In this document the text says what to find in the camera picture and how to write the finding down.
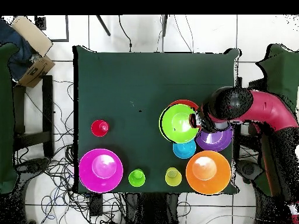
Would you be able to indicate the purple plastic bowl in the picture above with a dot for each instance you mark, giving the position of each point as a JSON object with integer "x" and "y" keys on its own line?
{"x": 215, "y": 141}

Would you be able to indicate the dark green tablecloth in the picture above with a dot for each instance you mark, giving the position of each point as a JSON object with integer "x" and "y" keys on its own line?
{"x": 105, "y": 77}

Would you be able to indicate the yellow plastic cup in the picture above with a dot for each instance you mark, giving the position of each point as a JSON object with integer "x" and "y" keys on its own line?
{"x": 173, "y": 177}

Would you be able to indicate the black stand leg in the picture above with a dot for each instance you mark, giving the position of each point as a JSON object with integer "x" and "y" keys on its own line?
{"x": 164, "y": 25}
{"x": 104, "y": 25}

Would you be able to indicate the orange plastic bowl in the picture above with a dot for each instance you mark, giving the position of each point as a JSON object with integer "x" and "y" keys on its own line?
{"x": 208, "y": 172}

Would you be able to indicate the black chair frame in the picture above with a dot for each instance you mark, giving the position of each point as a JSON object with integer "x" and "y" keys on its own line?
{"x": 48, "y": 116}
{"x": 257, "y": 85}

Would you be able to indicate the brown cardboard box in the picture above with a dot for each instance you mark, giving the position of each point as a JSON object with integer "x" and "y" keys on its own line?
{"x": 35, "y": 72}

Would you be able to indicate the small blue plastic bowl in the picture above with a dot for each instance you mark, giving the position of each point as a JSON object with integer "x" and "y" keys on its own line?
{"x": 184, "y": 150}

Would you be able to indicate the green plastic cup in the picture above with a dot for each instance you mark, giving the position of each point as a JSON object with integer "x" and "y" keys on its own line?
{"x": 136, "y": 178}

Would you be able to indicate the red-orange plastic bowl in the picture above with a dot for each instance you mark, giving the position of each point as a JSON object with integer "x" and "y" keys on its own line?
{"x": 184, "y": 102}

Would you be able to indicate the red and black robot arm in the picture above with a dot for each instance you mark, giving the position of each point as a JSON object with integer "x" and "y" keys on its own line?
{"x": 268, "y": 109}

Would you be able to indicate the green plastic bowl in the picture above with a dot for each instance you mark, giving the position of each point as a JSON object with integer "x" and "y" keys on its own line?
{"x": 175, "y": 123}

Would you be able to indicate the grey metal frame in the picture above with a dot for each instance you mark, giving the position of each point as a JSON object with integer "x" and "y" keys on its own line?
{"x": 67, "y": 28}

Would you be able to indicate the black power box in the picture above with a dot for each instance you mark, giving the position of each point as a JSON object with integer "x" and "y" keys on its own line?
{"x": 95, "y": 205}

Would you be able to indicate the red plastic cup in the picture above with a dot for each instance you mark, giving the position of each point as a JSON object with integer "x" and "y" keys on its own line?
{"x": 100, "y": 128}

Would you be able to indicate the pink plastic bowl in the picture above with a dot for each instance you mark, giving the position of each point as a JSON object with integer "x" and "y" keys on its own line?
{"x": 100, "y": 170}

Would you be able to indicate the green-covered side table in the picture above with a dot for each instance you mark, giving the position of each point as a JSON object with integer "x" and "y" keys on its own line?
{"x": 282, "y": 70}
{"x": 5, "y": 116}

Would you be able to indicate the blue cloth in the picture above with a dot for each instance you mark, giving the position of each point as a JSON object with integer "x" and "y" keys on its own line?
{"x": 16, "y": 53}

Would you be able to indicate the beige cardboard sheet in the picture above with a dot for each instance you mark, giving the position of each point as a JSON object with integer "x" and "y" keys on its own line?
{"x": 32, "y": 35}

